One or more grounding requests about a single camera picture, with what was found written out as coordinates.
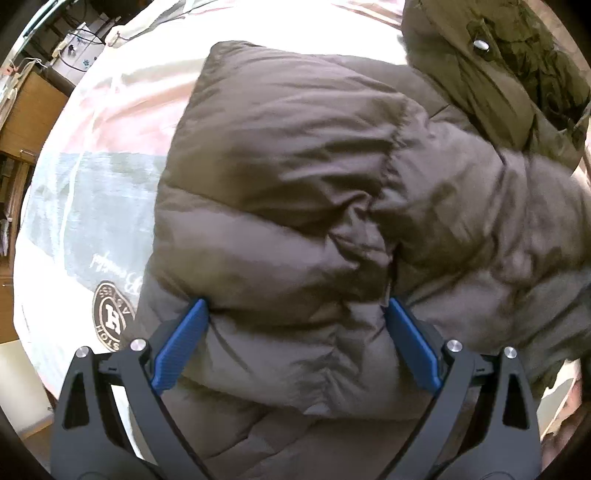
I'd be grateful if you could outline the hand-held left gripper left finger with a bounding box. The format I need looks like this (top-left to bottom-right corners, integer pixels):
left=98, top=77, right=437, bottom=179
left=50, top=298, right=209, bottom=480

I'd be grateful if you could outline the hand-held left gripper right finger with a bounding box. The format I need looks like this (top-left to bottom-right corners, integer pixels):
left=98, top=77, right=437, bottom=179
left=382, top=297, right=542, bottom=480

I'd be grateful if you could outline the dark grey puffer jacket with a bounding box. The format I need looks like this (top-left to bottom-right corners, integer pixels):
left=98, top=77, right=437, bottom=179
left=131, top=41, right=591, bottom=480

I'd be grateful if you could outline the plaid blanket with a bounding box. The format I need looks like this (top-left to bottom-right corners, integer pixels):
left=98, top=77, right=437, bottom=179
left=14, top=0, right=583, bottom=467

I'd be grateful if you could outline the olive green jacket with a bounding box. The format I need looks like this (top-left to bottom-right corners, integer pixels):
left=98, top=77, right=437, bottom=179
left=401, top=0, right=591, bottom=174

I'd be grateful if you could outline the wooden desk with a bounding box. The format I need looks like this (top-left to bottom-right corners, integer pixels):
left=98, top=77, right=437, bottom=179
left=0, top=69, right=70, bottom=343

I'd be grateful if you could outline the white floral print box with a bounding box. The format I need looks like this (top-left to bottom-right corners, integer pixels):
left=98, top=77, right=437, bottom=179
left=50, top=22, right=117, bottom=75

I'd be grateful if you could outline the white cable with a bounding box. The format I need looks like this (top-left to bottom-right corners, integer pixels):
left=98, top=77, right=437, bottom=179
left=7, top=56, right=49, bottom=109

